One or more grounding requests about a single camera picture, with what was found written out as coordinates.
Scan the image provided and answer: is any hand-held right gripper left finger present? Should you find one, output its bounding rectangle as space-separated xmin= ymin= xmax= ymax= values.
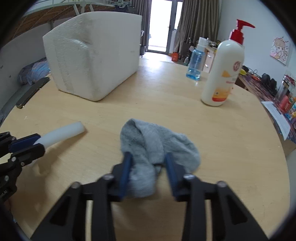
xmin=30 ymin=153 xmax=133 ymax=241

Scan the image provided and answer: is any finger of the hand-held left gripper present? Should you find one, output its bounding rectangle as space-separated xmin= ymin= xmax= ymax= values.
xmin=0 ymin=132 xmax=41 ymax=155
xmin=10 ymin=144 xmax=46 ymax=167

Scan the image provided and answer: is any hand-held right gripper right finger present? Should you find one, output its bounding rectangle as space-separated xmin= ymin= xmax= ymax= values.
xmin=164 ymin=152 xmax=269 ymax=241

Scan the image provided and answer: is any grey sock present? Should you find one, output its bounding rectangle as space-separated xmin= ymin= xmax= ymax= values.
xmin=120 ymin=118 xmax=201 ymax=199

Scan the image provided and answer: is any white plastic tube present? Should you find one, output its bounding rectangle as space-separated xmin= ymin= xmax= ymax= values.
xmin=35 ymin=121 xmax=85 ymax=151

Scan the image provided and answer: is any white foam box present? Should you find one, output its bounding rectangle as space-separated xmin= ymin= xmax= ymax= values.
xmin=43 ymin=11 xmax=143 ymax=102

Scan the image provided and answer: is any black flat device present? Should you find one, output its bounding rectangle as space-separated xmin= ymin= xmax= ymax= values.
xmin=16 ymin=77 xmax=50 ymax=109

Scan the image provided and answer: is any clear bottle blue liquid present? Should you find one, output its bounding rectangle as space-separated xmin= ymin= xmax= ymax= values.
xmin=186 ymin=37 xmax=207 ymax=81

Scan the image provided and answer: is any white red pump lotion bottle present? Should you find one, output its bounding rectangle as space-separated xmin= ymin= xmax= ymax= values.
xmin=201 ymin=19 xmax=256 ymax=107

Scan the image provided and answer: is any white paper sheet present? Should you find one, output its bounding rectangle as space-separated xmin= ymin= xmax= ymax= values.
xmin=261 ymin=101 xmax=291 ymax=141

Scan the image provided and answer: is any wooden desk with drawers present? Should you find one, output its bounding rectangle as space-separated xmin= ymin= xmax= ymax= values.
xmin=203 ymin=43 xmax=219 ymax=74

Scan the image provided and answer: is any grey metal bunk bed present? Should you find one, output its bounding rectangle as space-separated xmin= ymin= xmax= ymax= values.
xmin=7 ymin=0 xmax=130 ymax=47

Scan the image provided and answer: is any red box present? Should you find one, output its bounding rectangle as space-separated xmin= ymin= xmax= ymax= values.
xmin=279 ymin=95 xmax=294 ymax=114

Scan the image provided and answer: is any black gear pile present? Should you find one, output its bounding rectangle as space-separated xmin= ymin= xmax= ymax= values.
xmin=261 ymin=73 xmax=278 ymax=93

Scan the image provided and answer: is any clear thermos bottle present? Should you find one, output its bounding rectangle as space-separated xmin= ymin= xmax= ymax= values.
xmin=276 ymin=77 xmax=292 ymax=100

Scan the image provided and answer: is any glass balcony door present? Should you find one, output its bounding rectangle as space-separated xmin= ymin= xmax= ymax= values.
xmin=147 ymin=0 xmax=184 ymax=53

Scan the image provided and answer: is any brown curtain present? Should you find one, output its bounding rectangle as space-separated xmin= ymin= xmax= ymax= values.
xmin=173 ymin=0 xmax=221 ymax=54
xmin=129 ymin=0 xmax=152 ymax=47

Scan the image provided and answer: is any pink cartoon wall poster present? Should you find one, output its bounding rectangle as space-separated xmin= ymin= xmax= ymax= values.
xmin=270 ymin=36 xmax=290 ymax=67

